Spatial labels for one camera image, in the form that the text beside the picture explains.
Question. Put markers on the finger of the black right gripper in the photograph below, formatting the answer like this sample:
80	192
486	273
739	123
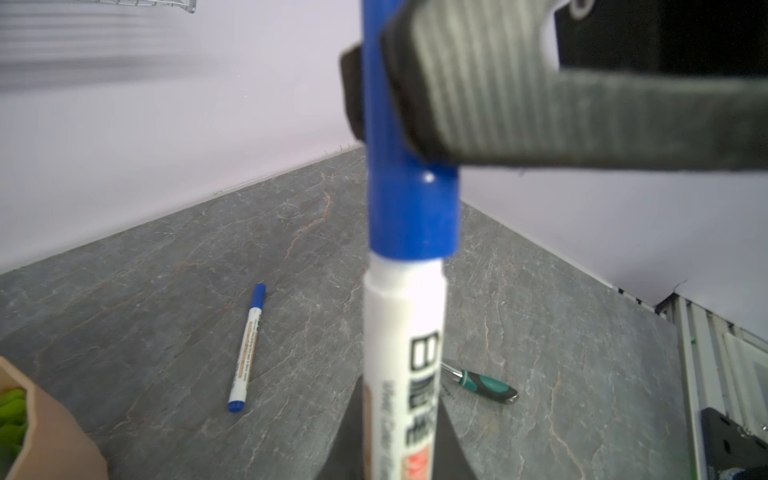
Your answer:
351	68
470	86

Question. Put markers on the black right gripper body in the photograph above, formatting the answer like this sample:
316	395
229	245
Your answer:
663	37

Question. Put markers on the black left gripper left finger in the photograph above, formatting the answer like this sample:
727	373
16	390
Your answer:
345	458

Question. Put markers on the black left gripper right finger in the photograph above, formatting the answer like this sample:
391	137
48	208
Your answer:
450	462

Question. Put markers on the white marker blue end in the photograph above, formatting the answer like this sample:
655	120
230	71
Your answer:
239	388

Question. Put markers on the blue pen cap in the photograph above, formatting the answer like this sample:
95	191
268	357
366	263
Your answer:
413	208

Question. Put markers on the white marker black tip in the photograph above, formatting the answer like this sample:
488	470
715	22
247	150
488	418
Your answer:
403	333

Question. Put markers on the beige faceted plant pot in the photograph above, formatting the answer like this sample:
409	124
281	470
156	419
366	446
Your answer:
55	446

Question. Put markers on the green artificial plant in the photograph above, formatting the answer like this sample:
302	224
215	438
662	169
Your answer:
14	425

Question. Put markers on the white wire wall shelf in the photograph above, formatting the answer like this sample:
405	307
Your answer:
189	6

